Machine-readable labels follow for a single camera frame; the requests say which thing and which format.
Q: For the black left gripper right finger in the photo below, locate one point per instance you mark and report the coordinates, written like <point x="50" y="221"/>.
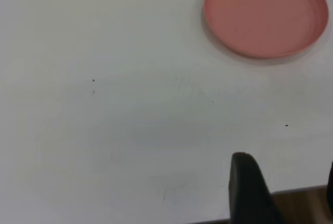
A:
<point x="331" y="187"/>

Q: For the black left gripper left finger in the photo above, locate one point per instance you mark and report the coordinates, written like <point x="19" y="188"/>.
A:
<point x="247" y="195"/>

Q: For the pink round plate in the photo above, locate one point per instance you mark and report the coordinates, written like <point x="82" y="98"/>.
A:
<point x="265" y="18"/>

